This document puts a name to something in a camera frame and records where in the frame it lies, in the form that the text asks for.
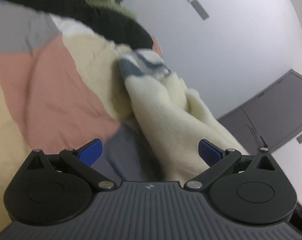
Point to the cream striped fleece sweater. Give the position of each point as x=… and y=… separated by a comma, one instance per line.
x=172, y=117

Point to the grey wall switch panel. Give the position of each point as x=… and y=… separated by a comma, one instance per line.
x=199, y=9

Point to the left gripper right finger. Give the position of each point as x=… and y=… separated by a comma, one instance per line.
x=220, y=162

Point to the black coat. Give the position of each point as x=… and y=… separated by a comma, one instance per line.
x=110, y=24

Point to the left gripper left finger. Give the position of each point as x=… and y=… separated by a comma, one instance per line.
x=80, y=161

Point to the grey door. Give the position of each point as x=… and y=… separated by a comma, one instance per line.
x=271, y=118

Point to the patchwork bed quilt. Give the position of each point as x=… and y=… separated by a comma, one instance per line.
x=60, y=87

